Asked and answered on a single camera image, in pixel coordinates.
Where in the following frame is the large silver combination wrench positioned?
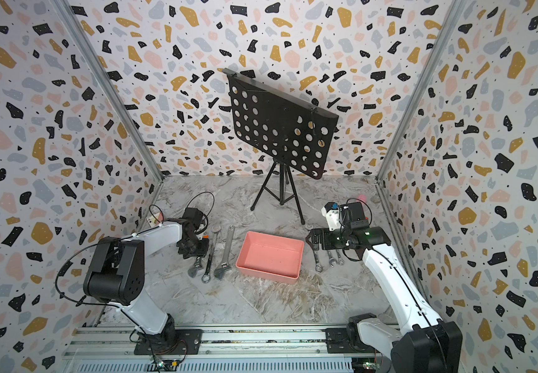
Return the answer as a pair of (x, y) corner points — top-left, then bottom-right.
(312, 250), (323, 273)

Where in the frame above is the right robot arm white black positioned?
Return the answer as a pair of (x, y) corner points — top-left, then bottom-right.
(306, 227), (462, 372)

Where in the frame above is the small silver combination wrench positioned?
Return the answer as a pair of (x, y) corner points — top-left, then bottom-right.
(336, 250), (344, 266)

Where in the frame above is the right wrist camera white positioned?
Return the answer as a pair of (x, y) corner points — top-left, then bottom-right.
(321, 202), (341, 232)

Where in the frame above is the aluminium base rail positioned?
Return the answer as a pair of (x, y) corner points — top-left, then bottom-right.
(62, 324), (395, 372)

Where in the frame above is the large silver adjustable wrench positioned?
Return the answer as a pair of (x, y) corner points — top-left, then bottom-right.
(214, 225), (236, 280)

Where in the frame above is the orange handled adjustable wrench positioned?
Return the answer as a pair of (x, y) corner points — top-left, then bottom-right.
(187, 256), (203, 278)

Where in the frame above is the black perforated music stand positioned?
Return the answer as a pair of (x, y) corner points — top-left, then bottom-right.
(222, 68), (339, 225)

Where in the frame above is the pink plastic storage box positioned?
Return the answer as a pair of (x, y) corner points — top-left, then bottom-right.
(236, 232), (305, 284)

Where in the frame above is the silver ring end combination wrench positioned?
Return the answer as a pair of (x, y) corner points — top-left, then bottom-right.
(201, 233), (219, 284)

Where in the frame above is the small red yellow card box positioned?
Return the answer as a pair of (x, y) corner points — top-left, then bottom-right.
(148, 212), (163, 225)

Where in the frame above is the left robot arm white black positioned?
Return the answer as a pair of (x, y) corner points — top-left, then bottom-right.
(54, 219), (209, 345)

